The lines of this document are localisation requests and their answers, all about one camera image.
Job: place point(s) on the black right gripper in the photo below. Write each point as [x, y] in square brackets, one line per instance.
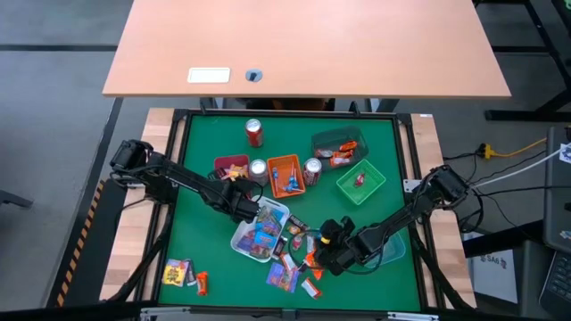
[341, 245]

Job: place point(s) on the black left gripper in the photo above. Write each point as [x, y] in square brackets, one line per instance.
[241, 203]

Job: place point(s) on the white plastic bin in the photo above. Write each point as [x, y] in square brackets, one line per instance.
[241, 232]

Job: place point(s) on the blue snack bag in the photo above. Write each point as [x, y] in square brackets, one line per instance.
[270, 215]

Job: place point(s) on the yellow candy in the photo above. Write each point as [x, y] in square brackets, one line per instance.
[242, 170]
[231, 173]

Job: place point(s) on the blue white lollipop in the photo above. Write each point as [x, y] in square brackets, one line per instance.
[290, 189]
[292, 180]
[275, 173]

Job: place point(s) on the purple snack bag clear window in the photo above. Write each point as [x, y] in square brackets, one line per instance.
[282, 276]

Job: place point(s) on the red candy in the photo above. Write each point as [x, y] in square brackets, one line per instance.
[359, 179]
[296, 242]

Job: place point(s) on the yellow snack bag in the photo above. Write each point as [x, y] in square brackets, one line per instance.
[174, 272]

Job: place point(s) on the large orange Reese's pack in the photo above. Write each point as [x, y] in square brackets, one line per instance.
[341, 159]

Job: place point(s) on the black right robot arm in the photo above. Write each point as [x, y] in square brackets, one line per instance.
[401, 218]

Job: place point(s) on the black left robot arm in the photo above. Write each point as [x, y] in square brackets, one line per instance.
[178, 176]

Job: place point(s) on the white wrapped candy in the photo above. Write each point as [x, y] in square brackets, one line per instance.
[310, 243]

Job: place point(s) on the orange candy with QR label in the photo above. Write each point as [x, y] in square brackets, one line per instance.
[311, 287]

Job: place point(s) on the round golden candy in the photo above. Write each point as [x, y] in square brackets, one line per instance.
[293, 230]

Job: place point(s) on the silver soda can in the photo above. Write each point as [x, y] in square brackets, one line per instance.
[258, 171]

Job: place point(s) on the orange pack with white label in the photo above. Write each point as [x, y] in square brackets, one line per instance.
[288, 261]

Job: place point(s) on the orange plastic basket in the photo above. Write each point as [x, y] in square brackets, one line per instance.
[285, 196]

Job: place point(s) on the red plastic bin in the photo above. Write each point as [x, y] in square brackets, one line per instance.
[221, 160]

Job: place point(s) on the teal plastic bin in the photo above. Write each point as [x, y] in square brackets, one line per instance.
[396, 250]

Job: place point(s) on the red soda can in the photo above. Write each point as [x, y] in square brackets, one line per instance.
[254, 133]

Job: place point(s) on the red Coca-Cola can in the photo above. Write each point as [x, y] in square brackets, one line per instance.
[312, 170]

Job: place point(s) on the green plastic basket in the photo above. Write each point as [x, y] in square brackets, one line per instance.
[372, 185]

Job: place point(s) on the grey translucent plastic bin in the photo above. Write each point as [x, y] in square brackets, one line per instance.
[328, 136]

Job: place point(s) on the grey metal mounting plate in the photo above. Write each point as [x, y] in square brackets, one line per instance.
[411, 185]

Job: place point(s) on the grey round desk grommet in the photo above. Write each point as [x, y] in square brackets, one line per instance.
[254, 75]

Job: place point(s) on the white desk cover plate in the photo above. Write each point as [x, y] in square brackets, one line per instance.
[209, 75]

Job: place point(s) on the white cardboard box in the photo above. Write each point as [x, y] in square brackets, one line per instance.
[490, 276]

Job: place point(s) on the black yellow hazard strip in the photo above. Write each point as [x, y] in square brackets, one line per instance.
[82, 241]

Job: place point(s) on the light wooden desk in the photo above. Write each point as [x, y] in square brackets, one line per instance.
[312, 44]

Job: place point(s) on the black chair leg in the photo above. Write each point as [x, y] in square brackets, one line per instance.
[15, 200]

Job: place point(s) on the black keyboard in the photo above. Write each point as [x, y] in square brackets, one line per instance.
[557, 285]

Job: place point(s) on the dark grey equipment case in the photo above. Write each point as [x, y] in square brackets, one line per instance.
[560, 191]

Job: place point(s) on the silver corner bracket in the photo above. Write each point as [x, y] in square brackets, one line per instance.
[165, 312]
[412, 316]

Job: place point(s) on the black metal stand frame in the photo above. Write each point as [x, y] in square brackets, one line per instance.
[544, 53]

